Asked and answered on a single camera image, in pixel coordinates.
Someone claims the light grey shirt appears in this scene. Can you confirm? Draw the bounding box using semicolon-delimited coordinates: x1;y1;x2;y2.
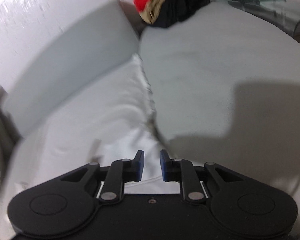
0;55;179;239

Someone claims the grey sofa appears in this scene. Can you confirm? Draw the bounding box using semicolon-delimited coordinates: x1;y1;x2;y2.
0;0;300;239

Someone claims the glass side table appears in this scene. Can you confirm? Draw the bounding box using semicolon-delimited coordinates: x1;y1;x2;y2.
226;0;300;37

